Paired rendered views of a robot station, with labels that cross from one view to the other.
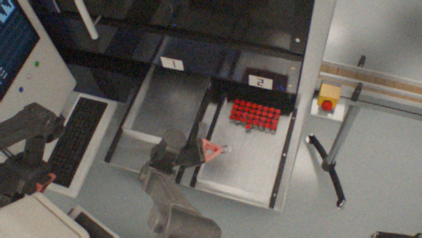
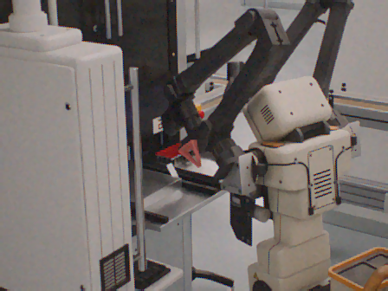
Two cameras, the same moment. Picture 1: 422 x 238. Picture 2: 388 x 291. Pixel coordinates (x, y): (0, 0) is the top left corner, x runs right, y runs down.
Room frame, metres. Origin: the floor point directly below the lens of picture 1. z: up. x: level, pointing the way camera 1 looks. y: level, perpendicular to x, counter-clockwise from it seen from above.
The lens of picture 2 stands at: (0.07, 2.62, 1.95)
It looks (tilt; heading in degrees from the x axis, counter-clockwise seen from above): 20 degrees down; 282
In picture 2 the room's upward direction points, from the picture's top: 1 degrees counter-clockwise
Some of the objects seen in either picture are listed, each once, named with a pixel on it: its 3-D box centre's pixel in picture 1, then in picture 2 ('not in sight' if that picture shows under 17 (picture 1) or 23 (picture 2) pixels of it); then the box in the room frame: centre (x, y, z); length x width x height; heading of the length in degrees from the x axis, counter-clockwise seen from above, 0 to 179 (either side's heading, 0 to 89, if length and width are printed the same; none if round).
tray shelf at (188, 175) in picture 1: (205, 129); (166, 180); (0.72, 0.04, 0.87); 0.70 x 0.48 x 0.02; 66
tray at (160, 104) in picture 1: (169, 100); (123, 184); (0.85, 0.16, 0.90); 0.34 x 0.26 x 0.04; 156
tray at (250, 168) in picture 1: (246, 146); (202, 162); (0.61, -0.10, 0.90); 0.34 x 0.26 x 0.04; 155
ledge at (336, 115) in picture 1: (328, 104); not in sight; (0.75, -0.45, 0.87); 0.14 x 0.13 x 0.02; 156
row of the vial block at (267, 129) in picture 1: (252, 124); (184, 156); (0.69, -0.14, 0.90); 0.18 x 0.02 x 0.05; 65
